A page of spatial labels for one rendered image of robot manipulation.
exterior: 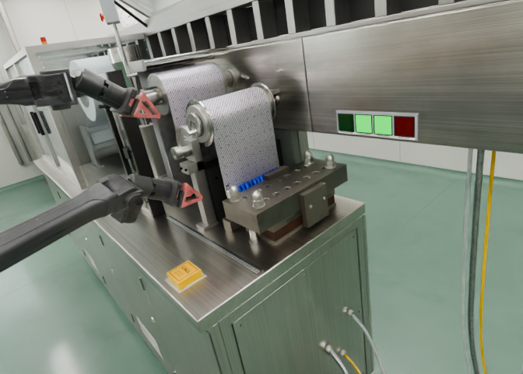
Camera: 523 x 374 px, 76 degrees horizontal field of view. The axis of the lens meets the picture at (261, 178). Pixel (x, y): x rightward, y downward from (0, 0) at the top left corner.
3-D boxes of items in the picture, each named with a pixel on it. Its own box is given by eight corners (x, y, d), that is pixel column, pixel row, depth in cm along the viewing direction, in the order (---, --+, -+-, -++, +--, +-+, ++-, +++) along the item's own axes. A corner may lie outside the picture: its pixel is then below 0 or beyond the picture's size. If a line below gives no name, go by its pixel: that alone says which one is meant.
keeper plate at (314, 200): (303, 226, 102) (299, 193, 98) (324, 212, 108) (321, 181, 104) (309, 228, 100) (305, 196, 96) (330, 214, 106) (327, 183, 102)
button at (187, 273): (168, 280, 90) (165, 272, 89) (190, 267, 94) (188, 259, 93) (180, 291, 85) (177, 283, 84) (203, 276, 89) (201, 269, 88)
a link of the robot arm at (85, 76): (71, 89, 75) (81, 65, 75) (65, 85, 80) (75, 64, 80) (101, 103, 80) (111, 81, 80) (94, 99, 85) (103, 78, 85)
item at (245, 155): (226, 196, 106) (213, 140, 99) (279, 170, 119) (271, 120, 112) (227, 196, 106) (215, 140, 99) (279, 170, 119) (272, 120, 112)
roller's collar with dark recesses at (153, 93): (141, 108, 117) (135, 89, 115) (156, 104, 121) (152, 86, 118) (148, 109, 112) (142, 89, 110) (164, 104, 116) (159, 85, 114)
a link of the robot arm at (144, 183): (132, 180, 82) (126, 169, 85) (122, 203, 83) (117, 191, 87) (158, 184, 86) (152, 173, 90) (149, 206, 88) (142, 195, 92)
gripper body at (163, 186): (178, 207, 90) (152, 204, 85) (161, 199, 97) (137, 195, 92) (184, 183, 90) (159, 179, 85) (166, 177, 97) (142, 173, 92)
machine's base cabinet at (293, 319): (78, 254, 294) (37, 164, 263) (146, 222, 331) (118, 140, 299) (268, 526, 108) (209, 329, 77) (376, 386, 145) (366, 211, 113)
